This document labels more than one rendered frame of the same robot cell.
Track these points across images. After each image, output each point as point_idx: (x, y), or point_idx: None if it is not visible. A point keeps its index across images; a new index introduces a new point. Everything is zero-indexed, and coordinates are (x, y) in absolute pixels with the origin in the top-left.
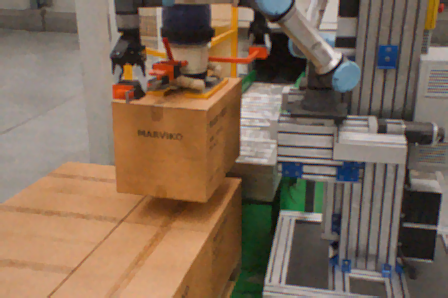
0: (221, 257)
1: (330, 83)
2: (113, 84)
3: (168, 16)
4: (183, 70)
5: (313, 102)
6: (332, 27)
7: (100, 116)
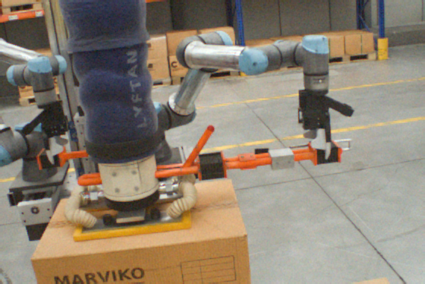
0: None
1: (189, 118)
2: (339, 146)
3: (151, 115)
4: (158, 180)
5: (169, 149)
6: None
7: None
